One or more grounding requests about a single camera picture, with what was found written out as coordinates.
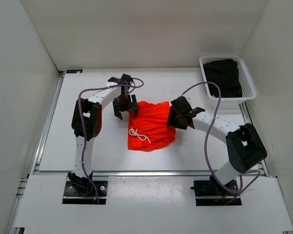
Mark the aluminium table edge rail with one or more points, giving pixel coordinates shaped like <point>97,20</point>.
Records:
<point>187,155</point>

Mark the black folded shorts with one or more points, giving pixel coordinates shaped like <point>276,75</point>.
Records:
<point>225,74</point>

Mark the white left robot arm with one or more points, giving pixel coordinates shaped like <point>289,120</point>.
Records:
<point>87,123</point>

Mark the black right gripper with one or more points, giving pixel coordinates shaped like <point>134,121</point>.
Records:
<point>171,121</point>

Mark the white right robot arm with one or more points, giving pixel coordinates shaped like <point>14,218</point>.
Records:
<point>244,145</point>

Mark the black corner label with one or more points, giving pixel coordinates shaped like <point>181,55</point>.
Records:
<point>74,71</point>

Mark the orange shorts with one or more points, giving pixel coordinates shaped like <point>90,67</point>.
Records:
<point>148,130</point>

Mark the white plastic basket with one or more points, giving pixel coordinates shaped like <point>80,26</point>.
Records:
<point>213,91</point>

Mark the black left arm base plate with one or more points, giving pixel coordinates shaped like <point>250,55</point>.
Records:
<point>76,196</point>

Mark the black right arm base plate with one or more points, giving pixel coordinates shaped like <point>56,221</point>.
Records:
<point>209,194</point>

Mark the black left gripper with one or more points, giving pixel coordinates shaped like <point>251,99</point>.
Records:
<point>130,106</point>

